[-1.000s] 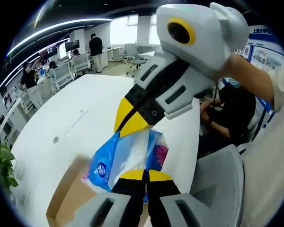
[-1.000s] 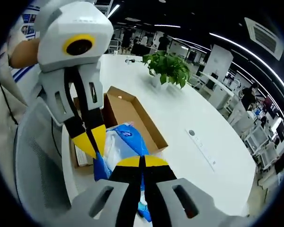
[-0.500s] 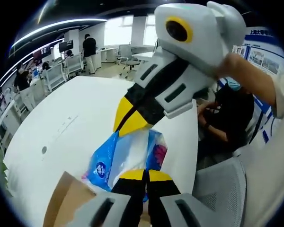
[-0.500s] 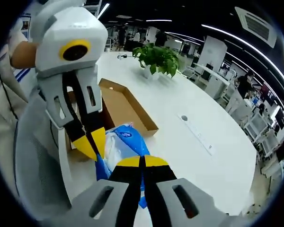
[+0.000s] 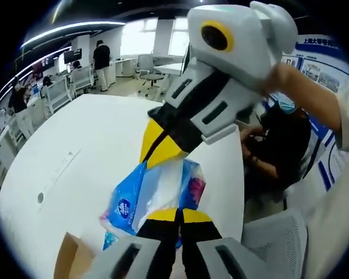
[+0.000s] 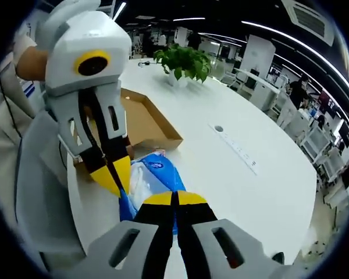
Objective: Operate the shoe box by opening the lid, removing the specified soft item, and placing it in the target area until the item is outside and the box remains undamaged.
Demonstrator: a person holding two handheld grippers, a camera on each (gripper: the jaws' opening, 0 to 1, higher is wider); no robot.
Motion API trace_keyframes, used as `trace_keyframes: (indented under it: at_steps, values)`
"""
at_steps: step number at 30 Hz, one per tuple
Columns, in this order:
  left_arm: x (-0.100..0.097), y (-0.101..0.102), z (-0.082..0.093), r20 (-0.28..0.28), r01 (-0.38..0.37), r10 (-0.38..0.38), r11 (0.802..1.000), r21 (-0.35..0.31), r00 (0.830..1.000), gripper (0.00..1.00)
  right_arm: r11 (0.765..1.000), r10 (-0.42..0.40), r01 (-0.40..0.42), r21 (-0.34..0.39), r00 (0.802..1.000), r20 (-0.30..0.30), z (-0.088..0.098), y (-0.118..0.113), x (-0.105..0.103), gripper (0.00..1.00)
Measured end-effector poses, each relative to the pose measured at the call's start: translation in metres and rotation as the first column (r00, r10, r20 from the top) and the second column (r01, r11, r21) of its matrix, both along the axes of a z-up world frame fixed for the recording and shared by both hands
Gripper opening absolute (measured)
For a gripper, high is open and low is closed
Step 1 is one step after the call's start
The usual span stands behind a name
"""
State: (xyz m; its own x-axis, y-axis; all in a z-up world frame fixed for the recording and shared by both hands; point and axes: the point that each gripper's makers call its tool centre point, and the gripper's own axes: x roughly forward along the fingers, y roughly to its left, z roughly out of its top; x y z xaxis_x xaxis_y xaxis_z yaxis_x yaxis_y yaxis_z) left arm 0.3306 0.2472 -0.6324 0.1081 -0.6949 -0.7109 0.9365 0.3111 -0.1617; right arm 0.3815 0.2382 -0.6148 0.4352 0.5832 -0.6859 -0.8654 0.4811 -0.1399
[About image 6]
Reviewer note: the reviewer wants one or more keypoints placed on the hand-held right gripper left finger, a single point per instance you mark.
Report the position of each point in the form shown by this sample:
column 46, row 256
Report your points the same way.
column 110, row 255

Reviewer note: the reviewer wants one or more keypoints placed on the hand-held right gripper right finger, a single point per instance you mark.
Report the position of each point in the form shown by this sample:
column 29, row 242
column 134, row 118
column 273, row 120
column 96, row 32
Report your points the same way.
column 244, row 255

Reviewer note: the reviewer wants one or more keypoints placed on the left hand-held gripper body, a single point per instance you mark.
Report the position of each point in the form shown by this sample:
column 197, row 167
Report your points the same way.
column 84, row 37

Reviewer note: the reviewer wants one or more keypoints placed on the brown cardboard shoe box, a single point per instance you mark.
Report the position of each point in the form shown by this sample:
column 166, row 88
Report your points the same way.
column 145, row 122

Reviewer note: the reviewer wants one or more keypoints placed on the blue clear-window soft pack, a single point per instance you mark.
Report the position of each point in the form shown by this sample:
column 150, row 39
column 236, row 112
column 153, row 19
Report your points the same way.
column 157, row 174

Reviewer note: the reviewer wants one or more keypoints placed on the grey mesh office chair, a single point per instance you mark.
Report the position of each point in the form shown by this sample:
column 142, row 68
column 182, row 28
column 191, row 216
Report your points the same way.
column 40, row 174

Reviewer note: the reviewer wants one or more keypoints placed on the white plant pot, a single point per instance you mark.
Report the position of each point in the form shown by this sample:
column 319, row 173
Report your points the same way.
column 177, row 80

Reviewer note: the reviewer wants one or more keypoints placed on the green leafy plant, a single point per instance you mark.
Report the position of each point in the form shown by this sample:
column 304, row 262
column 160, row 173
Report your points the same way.
column 183, row 61

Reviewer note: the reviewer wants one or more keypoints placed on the recessed table power strip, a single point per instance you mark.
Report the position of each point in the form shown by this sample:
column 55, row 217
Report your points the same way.
column 235, row 148

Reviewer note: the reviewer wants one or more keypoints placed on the long ceiling light strip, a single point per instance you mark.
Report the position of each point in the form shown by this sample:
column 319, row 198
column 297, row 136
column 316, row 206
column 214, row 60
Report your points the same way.
column 308, row 46

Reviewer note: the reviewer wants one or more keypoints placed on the ceiling air conditioner vent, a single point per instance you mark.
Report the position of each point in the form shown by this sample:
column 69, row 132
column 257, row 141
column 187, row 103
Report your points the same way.
column 311, row 17

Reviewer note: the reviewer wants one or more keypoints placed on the blue and white wall poster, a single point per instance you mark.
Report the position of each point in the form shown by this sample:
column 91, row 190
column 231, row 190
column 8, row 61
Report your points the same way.
column 27, row 88

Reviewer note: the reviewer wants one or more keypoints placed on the wall display screen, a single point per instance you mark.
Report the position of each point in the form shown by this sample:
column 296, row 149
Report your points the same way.
column 327, row 103

